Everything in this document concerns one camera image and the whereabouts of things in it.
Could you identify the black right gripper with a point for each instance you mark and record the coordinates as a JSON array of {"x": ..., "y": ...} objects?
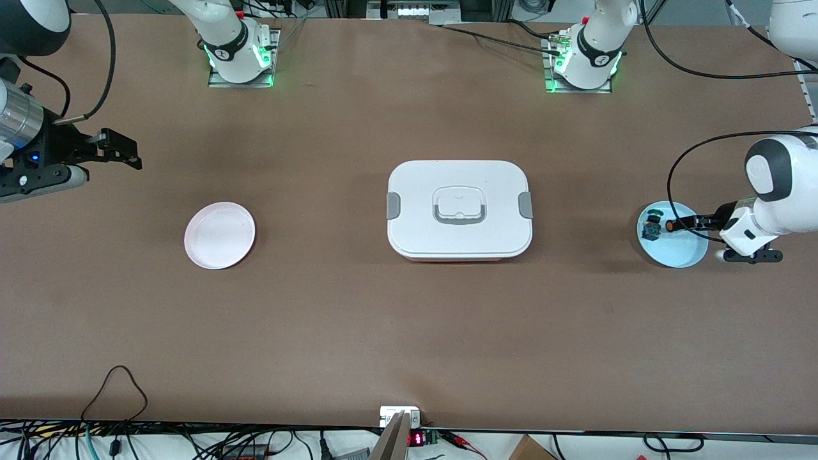
[{"x": 59, "y": 151}]

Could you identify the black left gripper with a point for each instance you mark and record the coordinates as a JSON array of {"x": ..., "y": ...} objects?
[{"x": 726, "y": 214}]

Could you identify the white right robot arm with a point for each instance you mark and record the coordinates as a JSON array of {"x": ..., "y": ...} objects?
[{"x": 227, "y": 38}]

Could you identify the light blue round plate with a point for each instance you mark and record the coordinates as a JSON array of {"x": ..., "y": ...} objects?
[{"x": 677, "y": 252}]

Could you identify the pale pink round plate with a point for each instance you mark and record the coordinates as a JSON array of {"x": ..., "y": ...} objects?
[{"x": 219, "y": 236}]

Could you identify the brown cardboard piece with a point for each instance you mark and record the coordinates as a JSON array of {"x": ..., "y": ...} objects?
[{"x": 527, "y": 450}]

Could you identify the white lidded box grey latches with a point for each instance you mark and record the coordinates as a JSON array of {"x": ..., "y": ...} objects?
[{"x": 415, "y": 185}]

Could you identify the lit device behind table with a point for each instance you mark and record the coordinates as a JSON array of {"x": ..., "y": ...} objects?
[{"x": 412, "y": 11}]

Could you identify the red and black test lead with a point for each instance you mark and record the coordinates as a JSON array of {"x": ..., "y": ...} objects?
[{"x": 460, "y": 441}]

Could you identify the red digit display module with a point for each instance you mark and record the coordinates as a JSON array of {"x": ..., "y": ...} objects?
[{"x": 416, "y": 439}]

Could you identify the small white edge device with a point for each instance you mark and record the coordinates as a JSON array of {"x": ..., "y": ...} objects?
[{"x": 390, "y": 414}]

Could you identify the grey metal bar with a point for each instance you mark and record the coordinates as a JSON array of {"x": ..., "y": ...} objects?
[{"x": 393, "y": 441}]

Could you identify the green push-button switch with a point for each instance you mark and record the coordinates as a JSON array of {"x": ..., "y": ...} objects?
[{"x": 652, "y": 229}]

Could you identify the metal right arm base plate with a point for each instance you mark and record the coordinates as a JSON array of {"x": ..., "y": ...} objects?
[{"x": 243, "y": 84}]

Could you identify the aluminium profile rail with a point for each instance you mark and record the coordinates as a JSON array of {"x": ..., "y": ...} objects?
[{"x": 806, "y": 89}]

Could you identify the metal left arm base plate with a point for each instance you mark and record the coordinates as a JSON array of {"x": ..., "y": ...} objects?
[{"x": 578, "y": 90}]

